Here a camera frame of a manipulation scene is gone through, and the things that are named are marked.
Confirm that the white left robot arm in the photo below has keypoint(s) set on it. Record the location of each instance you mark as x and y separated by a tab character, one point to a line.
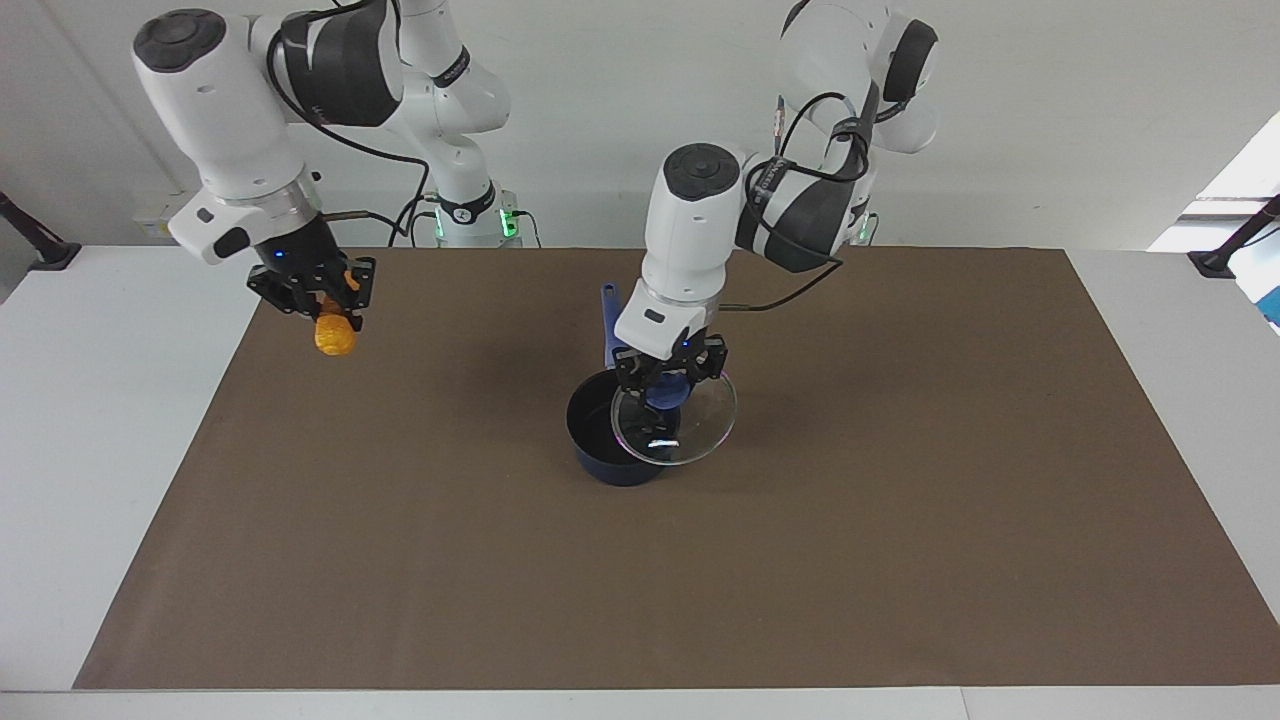
700	230

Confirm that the glass lid with blue knob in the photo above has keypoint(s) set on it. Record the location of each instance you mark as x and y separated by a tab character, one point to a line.
690	425

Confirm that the light blue object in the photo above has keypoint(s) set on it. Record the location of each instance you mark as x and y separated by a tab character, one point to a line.
1272	308

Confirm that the brown table mat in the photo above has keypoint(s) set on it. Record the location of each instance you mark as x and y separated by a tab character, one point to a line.
800	560

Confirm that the yellow corn cob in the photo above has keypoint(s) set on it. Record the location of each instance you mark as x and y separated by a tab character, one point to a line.
335	336

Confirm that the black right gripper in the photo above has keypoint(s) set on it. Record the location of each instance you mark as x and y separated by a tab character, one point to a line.
300	262

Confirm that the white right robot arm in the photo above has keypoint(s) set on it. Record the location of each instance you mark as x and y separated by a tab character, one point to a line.
225	110

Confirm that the white wall socket box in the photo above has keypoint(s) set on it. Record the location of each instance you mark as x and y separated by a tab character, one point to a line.
150	220

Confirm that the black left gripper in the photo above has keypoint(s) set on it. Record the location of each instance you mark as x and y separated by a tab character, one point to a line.
668	355

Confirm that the black clamp stand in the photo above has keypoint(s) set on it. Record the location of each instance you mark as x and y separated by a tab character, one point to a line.
1230	250
45	250

